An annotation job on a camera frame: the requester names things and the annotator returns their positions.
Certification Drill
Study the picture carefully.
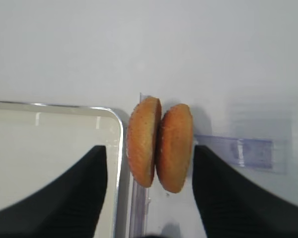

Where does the clear acrylic bun holder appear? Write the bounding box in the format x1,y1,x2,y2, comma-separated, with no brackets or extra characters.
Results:
128,92,289,238

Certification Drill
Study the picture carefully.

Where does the spare bun half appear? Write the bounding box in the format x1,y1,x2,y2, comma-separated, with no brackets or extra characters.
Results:
127,96,161,187

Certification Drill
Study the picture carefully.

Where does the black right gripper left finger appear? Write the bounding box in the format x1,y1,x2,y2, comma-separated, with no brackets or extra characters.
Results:
0,146,108,238

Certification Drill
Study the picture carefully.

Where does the white serving tray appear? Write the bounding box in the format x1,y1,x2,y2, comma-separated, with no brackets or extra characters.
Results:
0,101,124,238

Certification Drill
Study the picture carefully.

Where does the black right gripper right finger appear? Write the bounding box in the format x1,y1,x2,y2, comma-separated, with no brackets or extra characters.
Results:
192,145,298,238

